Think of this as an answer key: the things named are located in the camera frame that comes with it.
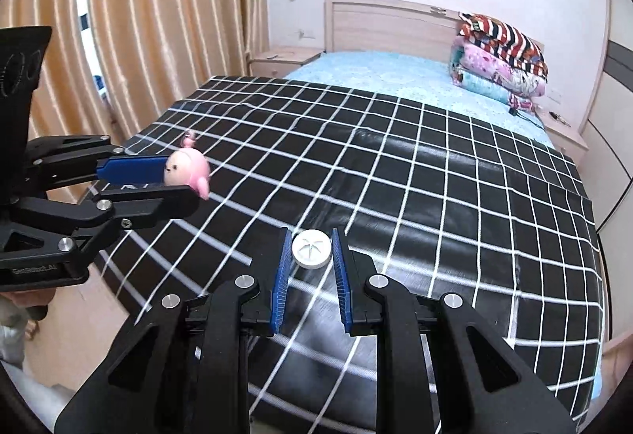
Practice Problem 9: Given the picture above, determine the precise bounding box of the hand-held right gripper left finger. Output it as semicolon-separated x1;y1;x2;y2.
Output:
54;226;294;434

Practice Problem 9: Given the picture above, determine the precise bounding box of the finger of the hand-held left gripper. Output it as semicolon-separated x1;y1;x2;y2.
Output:
0;184;201;267
24;134;170;198

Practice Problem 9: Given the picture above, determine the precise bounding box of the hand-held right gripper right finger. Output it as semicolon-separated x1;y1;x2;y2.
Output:
331;227;577;434

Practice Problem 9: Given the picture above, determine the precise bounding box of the white round cap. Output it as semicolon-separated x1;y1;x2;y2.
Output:
291;229;331;271

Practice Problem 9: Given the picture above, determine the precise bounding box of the pink toy figure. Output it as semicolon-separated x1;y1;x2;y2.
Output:
163;129;211;202

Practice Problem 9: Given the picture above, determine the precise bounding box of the black white grid mat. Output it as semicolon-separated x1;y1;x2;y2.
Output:
94;75;605;434

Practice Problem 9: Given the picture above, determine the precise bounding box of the beige curtain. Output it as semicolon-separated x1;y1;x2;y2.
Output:
0;0;271;197

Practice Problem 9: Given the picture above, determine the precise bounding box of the wooden nightstand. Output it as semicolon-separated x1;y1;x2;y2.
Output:
246;47;325;79
536;110;589;153

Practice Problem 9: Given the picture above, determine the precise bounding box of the light blue bed sheet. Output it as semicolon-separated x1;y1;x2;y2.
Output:
281;50;605;406

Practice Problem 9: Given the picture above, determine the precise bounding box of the blue folded quilt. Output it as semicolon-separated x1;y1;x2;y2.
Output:
449;67;513;106

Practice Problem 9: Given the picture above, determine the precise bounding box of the pink folded quilt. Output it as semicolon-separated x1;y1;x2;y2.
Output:
448;43;548;98

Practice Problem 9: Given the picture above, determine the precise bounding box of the wooden bed headboard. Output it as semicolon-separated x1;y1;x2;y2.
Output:
323;0;545;64

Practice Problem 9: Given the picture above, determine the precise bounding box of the striped folded quilt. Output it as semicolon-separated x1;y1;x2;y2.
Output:
455;11;550;79

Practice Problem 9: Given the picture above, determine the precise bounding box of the wooden wardrobe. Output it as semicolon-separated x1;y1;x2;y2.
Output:
576;0;633;237

